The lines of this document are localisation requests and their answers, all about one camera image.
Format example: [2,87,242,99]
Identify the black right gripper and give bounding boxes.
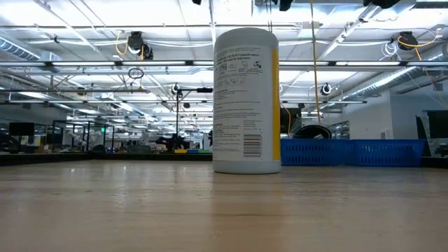
[279,0,402,12]

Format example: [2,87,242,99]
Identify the white plastic cup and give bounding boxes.
[212,27,282,175]

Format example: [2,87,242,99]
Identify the blue plastic basket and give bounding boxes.
[344,139,426,167]
[279,138,347,167]

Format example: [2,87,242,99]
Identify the black panel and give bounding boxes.
[415,109,448,158]

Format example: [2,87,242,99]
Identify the black camera stand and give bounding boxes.
[167,86,214,153]

